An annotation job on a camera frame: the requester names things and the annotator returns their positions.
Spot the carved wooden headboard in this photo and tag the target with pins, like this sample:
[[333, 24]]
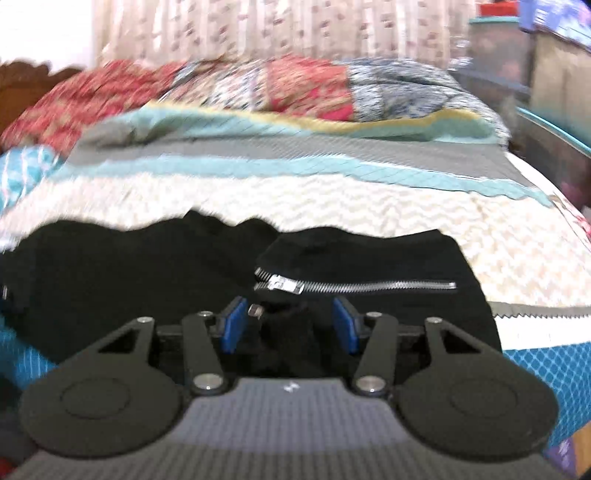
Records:
[[27, 81]]

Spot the striped patterned bedspread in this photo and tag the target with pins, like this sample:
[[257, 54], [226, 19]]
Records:
[[323, 207]]

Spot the black pants with zipper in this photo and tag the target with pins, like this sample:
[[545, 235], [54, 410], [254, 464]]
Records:
[[138, 277]]

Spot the beige cardboard box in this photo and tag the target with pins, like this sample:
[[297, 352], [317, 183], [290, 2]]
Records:
[[561, 74]]

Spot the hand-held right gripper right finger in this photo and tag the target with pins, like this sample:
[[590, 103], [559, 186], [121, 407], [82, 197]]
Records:
[[345, 328]]

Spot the red floral blanket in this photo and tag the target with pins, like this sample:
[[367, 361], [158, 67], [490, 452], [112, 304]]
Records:
[[78, 99]]

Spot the patchwork floral quilt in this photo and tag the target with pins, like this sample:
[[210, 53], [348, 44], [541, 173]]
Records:
[[323, 87]]

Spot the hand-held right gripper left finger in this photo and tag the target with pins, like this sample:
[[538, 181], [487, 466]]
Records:
[[233, 324]]

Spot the floral striped curtain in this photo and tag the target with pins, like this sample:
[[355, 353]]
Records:
[[277, 27]]

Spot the teal wavy patterned cloth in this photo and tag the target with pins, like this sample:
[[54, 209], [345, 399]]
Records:
[[25, 170]]

